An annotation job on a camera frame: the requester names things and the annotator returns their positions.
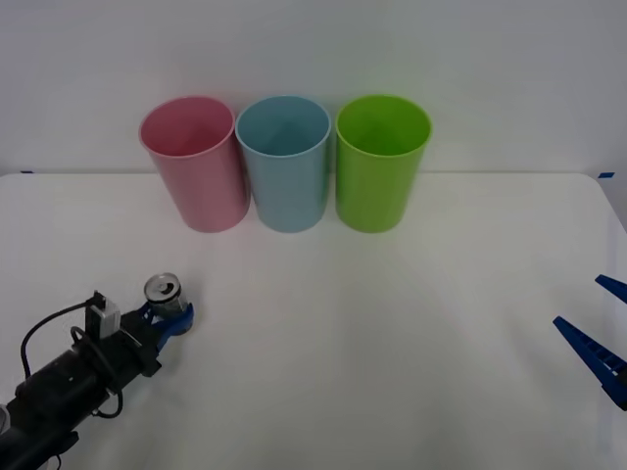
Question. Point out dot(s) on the pale blue plastic bin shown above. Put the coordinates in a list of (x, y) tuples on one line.
[(286, 191)]

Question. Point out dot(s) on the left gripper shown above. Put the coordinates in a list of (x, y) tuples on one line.
[(134, 350)]

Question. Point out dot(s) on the green plastic bin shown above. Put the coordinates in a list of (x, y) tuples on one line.
[(374, 191)]

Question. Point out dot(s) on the silver drink can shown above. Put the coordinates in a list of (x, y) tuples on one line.
[(164, 291)]

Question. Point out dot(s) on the pink plastic bin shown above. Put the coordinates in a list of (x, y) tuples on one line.
[(206, 186)]

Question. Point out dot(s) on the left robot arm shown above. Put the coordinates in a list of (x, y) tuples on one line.
[(59, 387)]

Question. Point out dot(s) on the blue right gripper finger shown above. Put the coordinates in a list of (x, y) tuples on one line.
[(613, 286), (595, 352)]

